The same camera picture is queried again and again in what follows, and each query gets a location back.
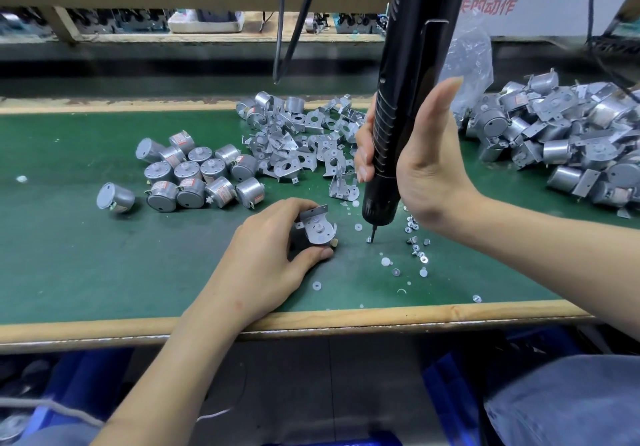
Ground person's right hand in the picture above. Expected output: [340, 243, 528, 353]
[355, 76, 481, 237]

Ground person's left hand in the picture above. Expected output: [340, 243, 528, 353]
[200, 197, 336, 330]

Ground silver metal bracket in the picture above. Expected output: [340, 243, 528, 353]
[295, 204, 336, 242]

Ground silver round motor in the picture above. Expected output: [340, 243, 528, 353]
[292, 215, 338, 252]

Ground black electric screwdriver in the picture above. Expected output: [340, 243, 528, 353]
[362, 0, 471, 244]

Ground pile of silver motors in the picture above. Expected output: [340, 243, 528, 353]
[95, 128, 266, 214]

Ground pile of metal brackets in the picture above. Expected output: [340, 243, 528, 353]
[235, 90, 366, 202]

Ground pile of assembled motors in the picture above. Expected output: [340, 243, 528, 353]
[465, 68, 640, 212]

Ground person's left forearm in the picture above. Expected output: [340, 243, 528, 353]
[92, 305, 256, 446]

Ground scatter of small silver screws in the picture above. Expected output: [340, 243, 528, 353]
[312, 215, 483, 304]

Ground small clear plastic bag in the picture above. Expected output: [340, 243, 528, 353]
[440, 15, 496, 112]

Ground dark blue crate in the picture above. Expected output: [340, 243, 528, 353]
[420, 323, 591, 446]

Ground green bench mat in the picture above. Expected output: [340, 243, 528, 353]
[0, 105, 640, 327]

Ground blue plastic bin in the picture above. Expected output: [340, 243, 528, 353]
[20, 349, 131, 446]

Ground grey blue trousers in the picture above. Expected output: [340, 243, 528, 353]
[485, 353, 640, 446]

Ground black hanging cable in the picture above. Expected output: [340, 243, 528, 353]
[280, 0, 326, 84]
[272, 0, 287, 84]

